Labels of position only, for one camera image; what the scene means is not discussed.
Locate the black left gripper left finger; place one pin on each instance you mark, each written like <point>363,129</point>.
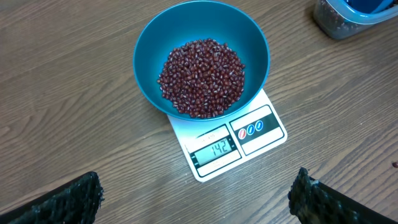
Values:
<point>77,201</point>

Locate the white digital kitchen scale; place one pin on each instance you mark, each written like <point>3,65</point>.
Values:
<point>212,148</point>

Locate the blue plastic measuring scoop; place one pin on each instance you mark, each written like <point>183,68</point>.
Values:
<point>371,6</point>

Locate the clear plastic container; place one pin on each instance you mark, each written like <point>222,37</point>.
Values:
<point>339,20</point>

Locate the teal metal bowl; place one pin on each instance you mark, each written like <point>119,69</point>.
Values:
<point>149,62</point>

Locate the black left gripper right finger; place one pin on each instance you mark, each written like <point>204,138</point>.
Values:
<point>314,202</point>

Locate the red adzuki beans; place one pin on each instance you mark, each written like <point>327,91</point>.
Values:
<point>216,61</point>

